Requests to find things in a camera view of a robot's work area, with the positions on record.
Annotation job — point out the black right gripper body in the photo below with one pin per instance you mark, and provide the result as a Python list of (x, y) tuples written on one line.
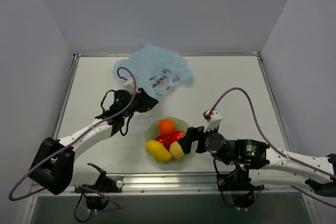
[(199, 139)]

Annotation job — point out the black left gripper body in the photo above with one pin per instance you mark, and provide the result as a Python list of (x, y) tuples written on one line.
[(144, 100)]

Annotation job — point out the red fake apple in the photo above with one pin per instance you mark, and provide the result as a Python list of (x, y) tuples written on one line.
[(175, 136)]

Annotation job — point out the yellow fake lemon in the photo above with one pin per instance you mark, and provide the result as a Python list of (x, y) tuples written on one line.
[(176, 151)]

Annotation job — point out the red fake pomegranate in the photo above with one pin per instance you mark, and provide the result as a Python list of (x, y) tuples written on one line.
[(164, 140)]

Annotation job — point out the orange fake orange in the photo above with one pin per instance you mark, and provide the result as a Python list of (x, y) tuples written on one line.
[(166, 127)]

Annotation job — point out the light blue plastic bag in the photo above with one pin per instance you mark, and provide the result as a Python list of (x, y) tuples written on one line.
[(148, 61)]

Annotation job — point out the yellow fake mango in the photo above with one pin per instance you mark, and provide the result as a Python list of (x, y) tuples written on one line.
[(158, 151)]

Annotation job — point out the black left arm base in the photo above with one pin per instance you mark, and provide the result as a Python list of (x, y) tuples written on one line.
[(95, 187)]

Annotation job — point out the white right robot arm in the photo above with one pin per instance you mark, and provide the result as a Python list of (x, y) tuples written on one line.
[(257, 164)]

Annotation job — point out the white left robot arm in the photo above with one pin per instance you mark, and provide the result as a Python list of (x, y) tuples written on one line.
[(53, 165)]

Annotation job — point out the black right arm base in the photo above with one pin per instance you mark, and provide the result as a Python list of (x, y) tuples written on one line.
[(236, 189)]

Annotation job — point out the white printed inner bag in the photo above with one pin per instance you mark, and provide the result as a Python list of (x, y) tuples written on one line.
[(164, 82)]

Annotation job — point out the green flower-shaped glass bowl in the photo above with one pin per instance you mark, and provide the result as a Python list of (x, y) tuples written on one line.
[(152, 132)]

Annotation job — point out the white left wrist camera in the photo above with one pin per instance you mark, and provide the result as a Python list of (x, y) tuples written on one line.
[(128, 84)]

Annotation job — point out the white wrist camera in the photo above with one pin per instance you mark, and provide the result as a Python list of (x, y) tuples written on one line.
[(128, 84), (213, 119)]

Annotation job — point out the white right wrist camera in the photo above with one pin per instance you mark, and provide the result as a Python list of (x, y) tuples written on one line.
[(213, 119)]

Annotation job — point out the aluminium front rail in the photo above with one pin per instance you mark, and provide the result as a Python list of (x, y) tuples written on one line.
[(172, 182)]

